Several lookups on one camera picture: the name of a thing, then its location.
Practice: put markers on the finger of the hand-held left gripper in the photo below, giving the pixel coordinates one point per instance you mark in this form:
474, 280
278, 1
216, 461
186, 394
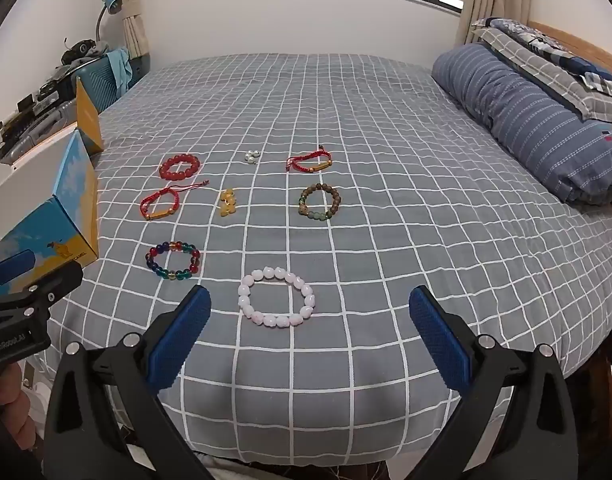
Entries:
11, 267
41, 292

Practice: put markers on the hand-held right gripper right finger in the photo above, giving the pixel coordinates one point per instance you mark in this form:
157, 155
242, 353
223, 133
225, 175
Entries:
441, 342

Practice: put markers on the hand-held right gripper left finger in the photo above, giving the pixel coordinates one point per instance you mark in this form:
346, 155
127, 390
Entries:
178, 342

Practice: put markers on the blue yellow printed cardboard box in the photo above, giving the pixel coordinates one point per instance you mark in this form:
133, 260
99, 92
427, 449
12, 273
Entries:
71, 220

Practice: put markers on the person's left hand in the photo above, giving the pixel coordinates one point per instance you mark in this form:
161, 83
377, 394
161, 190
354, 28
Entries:
6, 400

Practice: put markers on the grey checked bedsheet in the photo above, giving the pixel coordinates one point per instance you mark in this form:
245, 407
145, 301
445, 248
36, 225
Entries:
386, 260

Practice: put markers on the silver radio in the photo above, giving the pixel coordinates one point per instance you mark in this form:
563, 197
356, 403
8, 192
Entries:
36, 132

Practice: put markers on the teal suitcase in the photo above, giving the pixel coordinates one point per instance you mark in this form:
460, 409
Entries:
101, 82

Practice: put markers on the teal cloth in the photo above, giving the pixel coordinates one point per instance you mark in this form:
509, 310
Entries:
121, 67

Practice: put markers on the dark clutter pile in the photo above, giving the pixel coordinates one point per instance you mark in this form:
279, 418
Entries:
81, 50

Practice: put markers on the blue striped pillow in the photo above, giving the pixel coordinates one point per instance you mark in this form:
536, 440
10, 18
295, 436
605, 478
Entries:
526, 110

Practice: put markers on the blue desk lamp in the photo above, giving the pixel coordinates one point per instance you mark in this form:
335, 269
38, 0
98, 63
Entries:
111, 4

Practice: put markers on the grey checked pillow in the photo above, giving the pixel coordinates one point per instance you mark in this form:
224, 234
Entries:
551, 77

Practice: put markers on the blue patterned pillow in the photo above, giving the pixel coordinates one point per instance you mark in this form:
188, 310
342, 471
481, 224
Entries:
546, 42

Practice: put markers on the wooden headboard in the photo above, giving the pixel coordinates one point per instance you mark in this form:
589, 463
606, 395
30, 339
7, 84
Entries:
586, 42

